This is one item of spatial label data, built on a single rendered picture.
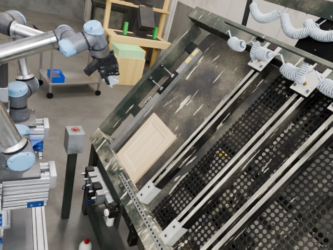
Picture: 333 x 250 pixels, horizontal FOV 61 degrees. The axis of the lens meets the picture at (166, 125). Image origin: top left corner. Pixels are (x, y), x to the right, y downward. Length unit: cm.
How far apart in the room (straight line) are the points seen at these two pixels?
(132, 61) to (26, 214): 367
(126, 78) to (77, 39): 435
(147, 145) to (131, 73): 376
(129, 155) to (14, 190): 73
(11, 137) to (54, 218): 153
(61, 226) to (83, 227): 18
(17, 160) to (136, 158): 80
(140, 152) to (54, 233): 115
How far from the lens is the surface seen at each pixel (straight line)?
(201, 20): 215
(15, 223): 252
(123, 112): 226
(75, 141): 220
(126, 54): 541
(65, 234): 270
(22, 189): 174
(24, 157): 143
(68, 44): 125
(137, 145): 197
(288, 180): 137
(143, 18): 609
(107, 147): 214
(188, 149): 162
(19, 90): 197
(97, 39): 127
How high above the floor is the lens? 211
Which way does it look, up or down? 28 degrees down
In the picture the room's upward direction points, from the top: 16 degrees clockwise
